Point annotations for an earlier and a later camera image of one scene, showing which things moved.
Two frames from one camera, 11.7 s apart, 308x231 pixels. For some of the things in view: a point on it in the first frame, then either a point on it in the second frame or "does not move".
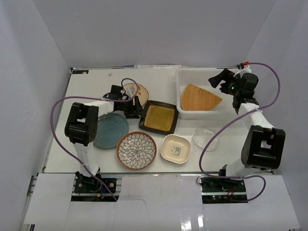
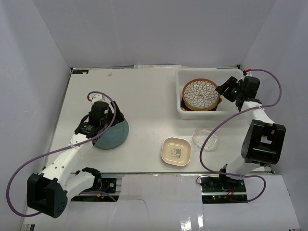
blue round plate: [110, 127] does not move
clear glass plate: [201, 137] does not move
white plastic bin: [200, 77] does not move
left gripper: [134, 110] → [116, 115]
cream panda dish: [175, 148] does not move
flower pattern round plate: [136, 150] → [200, 93]
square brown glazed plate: [159, 117] → [213, 109]
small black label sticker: [80, 71] does not move
